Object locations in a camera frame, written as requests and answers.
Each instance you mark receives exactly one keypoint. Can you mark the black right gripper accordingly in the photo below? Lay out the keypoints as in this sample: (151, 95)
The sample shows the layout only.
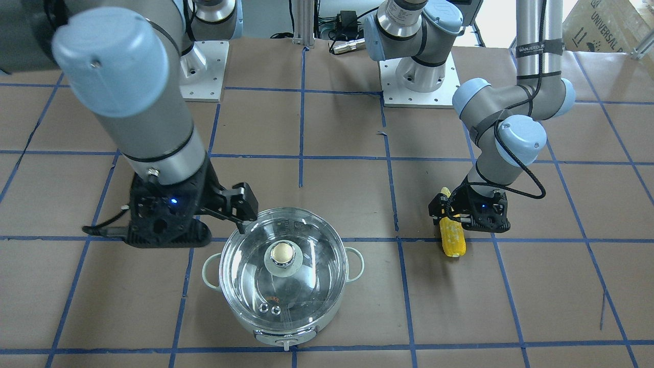
(206, 185)

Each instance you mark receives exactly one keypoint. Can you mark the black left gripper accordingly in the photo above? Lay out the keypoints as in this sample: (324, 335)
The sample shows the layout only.
(464, 203)

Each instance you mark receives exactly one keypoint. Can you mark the yellow corn cob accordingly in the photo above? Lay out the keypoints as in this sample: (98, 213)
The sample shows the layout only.
(452, 236)

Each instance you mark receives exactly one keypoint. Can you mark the glass pot lid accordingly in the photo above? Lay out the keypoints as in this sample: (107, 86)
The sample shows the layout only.
(283, 267)

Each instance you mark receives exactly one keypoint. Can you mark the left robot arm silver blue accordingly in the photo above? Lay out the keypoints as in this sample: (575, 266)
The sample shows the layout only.
(504, 122)

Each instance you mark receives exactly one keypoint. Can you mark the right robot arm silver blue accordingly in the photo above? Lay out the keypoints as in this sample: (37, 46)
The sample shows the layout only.
(123, 61)

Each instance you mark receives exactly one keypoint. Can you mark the pale green steel pot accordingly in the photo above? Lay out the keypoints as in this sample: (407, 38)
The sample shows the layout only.
(284, 286)

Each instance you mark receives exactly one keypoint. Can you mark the cardboard box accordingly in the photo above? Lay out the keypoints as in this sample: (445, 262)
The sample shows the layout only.
(607, 26)

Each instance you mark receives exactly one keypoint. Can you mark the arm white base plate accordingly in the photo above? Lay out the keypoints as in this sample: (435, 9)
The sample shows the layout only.
(202, 71)
(406, 83)

